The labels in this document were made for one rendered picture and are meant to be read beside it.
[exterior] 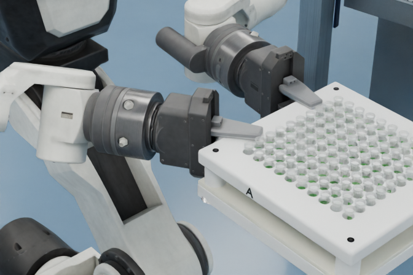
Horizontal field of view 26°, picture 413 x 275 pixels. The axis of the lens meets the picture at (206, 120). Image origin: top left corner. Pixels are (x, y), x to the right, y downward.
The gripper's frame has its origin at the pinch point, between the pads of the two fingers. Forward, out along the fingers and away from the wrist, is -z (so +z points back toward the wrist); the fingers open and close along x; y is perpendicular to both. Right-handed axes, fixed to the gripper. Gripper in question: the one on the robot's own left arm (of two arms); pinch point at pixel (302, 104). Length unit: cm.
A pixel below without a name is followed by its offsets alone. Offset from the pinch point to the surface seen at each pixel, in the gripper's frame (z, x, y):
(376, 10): 60, 30, -71
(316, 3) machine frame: 66, 27, -58
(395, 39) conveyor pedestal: 62, 41, -80
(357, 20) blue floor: 161, 98, -160
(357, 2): 65, 29, -69
